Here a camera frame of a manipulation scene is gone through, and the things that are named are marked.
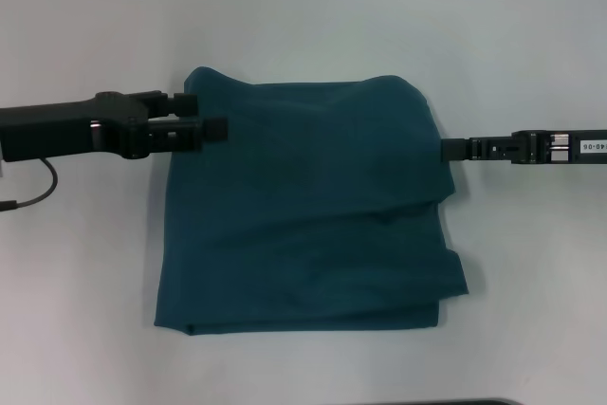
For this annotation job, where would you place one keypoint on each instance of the teal t-shirt with cream print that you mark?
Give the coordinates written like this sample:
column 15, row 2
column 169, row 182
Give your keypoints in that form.
column 303, row 215

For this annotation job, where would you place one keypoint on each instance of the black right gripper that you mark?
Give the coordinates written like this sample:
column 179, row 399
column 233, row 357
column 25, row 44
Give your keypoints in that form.
column 564, row 146

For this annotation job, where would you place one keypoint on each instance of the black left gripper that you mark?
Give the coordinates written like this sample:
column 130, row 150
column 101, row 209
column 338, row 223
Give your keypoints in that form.
column 61, row 127

